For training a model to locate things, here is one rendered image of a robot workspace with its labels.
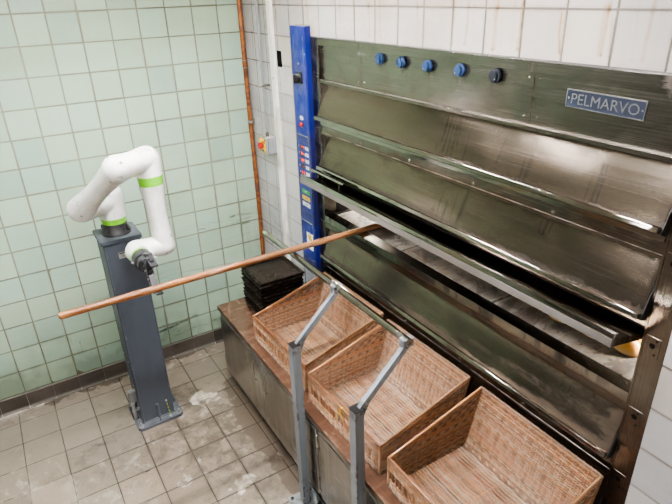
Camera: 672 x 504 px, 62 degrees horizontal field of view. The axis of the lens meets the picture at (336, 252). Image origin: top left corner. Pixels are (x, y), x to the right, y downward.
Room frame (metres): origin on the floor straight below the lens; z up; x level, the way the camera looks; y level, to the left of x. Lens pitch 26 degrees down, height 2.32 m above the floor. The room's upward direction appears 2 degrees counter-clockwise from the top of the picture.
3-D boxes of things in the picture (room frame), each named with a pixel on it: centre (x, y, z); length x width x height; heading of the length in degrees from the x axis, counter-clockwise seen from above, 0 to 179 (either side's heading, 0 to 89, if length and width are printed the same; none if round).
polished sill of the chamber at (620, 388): (2.11, -0.43, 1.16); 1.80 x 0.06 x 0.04; 31
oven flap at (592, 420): (2.10, -0.41, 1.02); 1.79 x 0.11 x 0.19; 31
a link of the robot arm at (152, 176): (2.50, 0.86, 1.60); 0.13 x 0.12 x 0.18; 149
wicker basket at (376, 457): (1.94, -0.19, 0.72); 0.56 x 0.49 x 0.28; 32
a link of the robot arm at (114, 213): (2.66, 1.15, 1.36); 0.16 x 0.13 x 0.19; 149
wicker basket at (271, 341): (2.46, 0.12, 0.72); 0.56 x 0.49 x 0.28; 33
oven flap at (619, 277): (2.10, -0.41, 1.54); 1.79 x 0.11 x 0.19; 31
